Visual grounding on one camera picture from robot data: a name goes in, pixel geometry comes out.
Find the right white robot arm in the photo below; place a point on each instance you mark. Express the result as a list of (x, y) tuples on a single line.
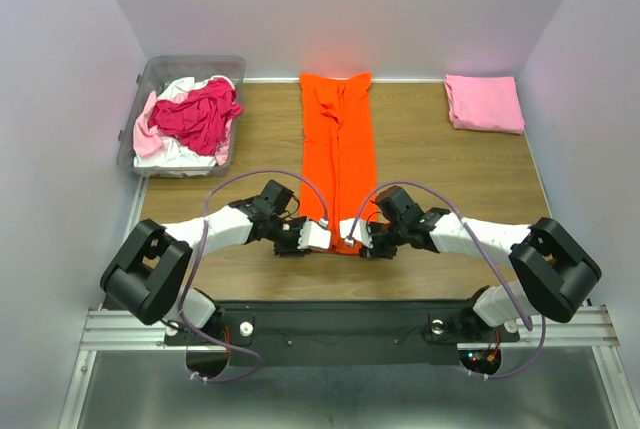
[(542, 270)]

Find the clear plastic bin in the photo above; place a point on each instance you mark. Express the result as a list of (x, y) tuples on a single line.
[(156, 76)]

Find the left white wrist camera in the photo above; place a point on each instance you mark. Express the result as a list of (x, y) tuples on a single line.
[(314, 235)]

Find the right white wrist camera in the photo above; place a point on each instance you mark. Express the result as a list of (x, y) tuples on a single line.
[(355, 231)]

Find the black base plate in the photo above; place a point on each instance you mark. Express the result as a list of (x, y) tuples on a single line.
[(333, 333)]

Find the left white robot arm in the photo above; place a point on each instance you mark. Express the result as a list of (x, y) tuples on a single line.
[(152, 274)]

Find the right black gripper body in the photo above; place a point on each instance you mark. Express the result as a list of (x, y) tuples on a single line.
[(386, 237)]

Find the white shirt in bin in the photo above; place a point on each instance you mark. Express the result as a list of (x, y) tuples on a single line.
[(175, 154)]

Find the magenta t shirt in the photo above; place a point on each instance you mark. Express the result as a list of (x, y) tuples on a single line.
[(199, 121)]

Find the light pink shirt in bin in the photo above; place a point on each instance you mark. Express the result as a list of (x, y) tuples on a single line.
[(147, 141)]

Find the folded pink t shirt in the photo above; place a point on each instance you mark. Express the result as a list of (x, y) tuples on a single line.
[(487, 104)]

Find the orange t shirt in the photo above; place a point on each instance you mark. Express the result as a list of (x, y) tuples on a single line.
[(338, 151)]

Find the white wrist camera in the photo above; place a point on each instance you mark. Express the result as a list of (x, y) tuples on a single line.
[(355, 231), (314, 235)]

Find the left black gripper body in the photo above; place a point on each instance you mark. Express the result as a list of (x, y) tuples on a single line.
[(285, 235)]

